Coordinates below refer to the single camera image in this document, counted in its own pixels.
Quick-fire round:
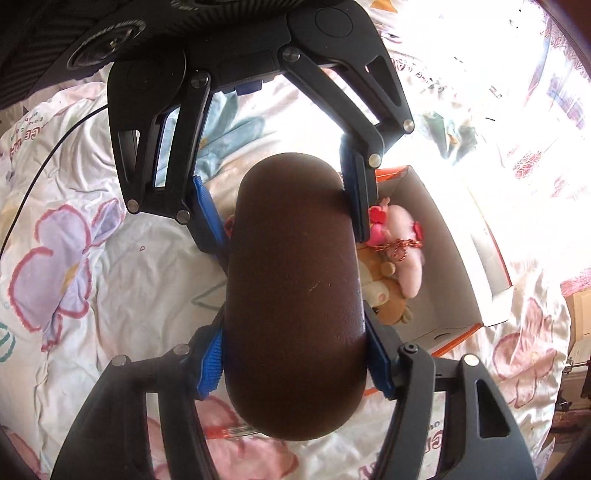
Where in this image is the brown plush toy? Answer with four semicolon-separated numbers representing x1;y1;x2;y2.
356;244;413;325

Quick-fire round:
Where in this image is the orange shoe box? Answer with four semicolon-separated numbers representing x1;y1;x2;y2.
377;166;514;357

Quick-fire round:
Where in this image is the pink plush toy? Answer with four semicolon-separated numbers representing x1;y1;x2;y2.
367;197;424;298

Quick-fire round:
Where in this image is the floral white bed sheet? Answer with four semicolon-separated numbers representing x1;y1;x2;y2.
1;1;590;479

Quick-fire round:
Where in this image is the black cable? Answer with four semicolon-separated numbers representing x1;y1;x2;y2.
0;104;110;259

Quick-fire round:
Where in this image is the brown glasses case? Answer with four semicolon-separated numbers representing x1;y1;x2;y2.
222;153;367;441

